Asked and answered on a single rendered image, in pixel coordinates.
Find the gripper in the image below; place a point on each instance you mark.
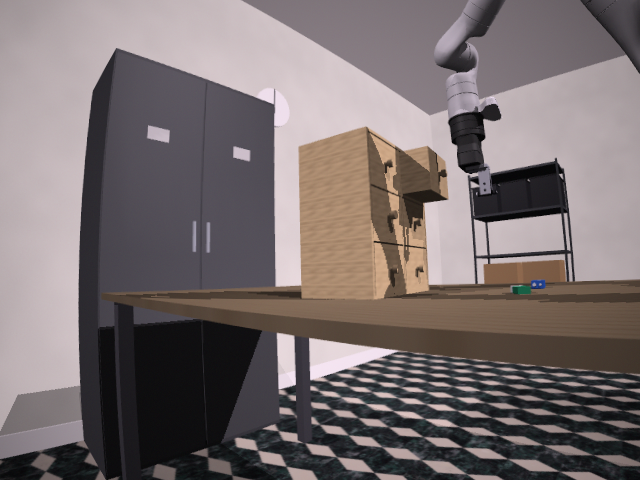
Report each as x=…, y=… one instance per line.
x=466, y=116

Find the green and white eraser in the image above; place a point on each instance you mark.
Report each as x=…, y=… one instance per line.
x=521, y=290

